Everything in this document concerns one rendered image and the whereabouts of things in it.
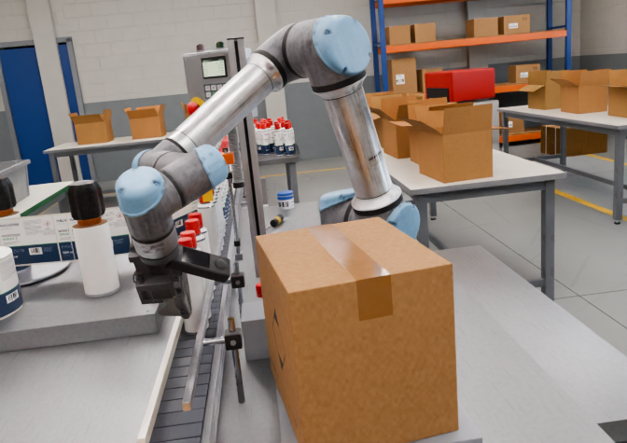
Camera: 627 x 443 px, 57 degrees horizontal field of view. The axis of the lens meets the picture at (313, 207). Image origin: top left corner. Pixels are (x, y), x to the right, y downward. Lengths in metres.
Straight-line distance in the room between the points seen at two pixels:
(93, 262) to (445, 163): 1.90
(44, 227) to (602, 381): 1.47
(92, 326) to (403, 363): 0.83
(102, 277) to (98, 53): 7.89
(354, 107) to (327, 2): 8.03
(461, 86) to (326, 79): 5.70
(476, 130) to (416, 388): 2.24
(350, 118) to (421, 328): 0.51
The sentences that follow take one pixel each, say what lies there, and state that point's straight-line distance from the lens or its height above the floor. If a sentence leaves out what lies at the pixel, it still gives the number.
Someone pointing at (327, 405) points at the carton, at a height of 0.94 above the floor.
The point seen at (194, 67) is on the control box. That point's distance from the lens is 1.68.
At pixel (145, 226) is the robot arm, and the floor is 1.18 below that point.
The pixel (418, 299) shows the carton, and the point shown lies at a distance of 0.84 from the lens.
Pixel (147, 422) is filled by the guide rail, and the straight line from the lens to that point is 0.96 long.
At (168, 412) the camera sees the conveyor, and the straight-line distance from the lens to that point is 1.04.
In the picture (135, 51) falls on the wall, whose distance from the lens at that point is 9.25.
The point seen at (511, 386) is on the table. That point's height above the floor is 0.83.
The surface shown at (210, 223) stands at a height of 0.99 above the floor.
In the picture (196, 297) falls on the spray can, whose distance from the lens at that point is 1.25.
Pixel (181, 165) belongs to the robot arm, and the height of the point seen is 1.27.
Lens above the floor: 1.41
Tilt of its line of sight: 14 degrees down
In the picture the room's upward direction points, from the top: 5 degrees counter-clockwise
